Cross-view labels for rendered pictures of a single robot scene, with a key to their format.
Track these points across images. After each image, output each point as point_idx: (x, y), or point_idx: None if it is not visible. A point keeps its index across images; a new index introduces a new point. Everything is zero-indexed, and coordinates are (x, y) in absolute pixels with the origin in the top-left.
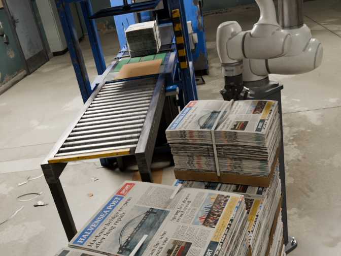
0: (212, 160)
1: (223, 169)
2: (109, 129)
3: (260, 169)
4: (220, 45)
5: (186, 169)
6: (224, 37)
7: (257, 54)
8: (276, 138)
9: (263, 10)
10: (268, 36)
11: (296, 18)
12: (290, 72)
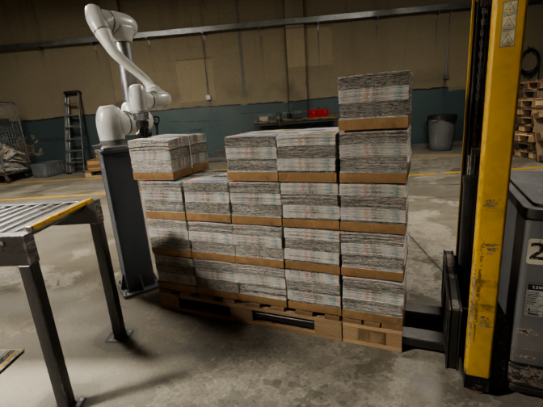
0: (187, 158)
1: (192, 163)
2: (0, 216)
3: (204, 157)
4: (141, 97)
5: (178, 169)
6: (143, 91)
7: (162, 102)
8: None
9: (149, 80)
10: (164, 93)
11: None
12: None
